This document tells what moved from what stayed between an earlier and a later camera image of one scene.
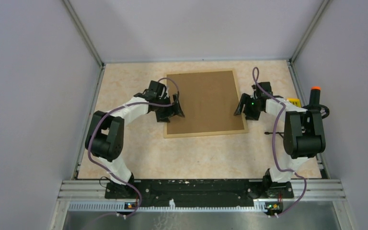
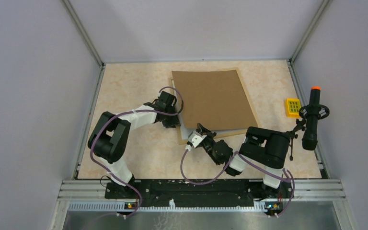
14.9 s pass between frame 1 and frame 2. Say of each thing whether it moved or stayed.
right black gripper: moved
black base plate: stayed
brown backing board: stayed
